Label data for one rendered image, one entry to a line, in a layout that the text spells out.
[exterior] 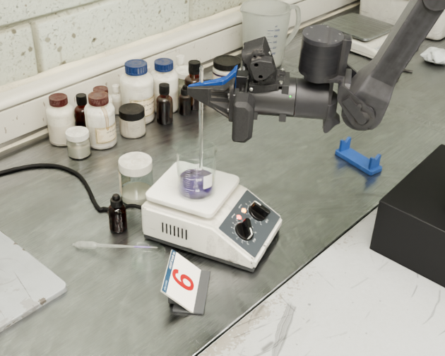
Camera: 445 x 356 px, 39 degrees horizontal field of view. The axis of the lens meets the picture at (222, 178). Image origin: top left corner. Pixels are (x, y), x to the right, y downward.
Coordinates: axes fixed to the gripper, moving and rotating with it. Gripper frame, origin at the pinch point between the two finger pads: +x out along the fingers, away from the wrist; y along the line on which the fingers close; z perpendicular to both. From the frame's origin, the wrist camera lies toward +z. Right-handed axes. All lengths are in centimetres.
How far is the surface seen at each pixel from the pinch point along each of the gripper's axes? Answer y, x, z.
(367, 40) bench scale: -84, -34, -22
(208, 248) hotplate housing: 7.5, -0.9, -23.5
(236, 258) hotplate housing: 9.1, -5.6, -23.5
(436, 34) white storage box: -98, -55, -24
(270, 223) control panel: 0.8, -10.3, -22.6
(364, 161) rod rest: -25.2, -28.2, -25.0
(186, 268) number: 11.9, 1.8, -23.9
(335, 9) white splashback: -117, -27, -25
